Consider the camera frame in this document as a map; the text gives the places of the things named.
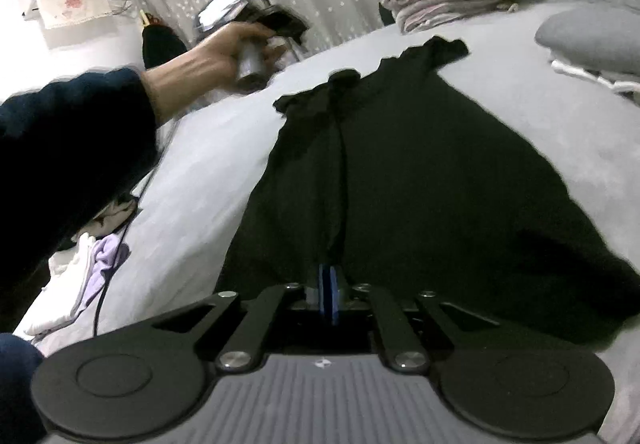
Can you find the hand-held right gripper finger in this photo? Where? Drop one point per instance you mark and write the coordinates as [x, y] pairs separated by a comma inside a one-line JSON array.
[[333, 296], [324, 296]]

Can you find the black garment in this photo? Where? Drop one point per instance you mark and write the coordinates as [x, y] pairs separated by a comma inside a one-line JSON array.
[[410, 164]]

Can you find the person's left forearm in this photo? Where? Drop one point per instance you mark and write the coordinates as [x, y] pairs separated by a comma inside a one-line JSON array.
[[75, 139]]

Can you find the person's left hand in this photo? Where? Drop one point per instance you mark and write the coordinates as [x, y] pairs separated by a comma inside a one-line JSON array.
[[217, 54]]

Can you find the shiny silver bag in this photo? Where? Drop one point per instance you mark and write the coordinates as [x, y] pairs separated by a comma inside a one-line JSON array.
[[220, 7]]

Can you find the black hanging bag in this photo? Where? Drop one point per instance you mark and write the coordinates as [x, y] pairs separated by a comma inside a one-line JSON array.
[[160, 47]]

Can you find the white floral cloth cover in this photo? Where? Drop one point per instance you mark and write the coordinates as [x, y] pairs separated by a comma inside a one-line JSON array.
[[70, 4]]

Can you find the pink grey folded blanket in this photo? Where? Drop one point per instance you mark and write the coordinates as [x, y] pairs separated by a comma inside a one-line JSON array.
[[450, 7]]

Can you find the lavender cloth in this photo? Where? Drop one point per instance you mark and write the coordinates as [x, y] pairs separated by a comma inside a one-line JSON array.
[[107, 259]]

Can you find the white cloth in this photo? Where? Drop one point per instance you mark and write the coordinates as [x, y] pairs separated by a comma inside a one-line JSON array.
[[65, 284]]

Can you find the person's leg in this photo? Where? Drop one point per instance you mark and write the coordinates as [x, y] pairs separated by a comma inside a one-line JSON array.
[[17, 384]]

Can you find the grey pillow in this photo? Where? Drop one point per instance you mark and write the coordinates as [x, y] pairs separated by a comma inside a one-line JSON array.
[[585, 37]]

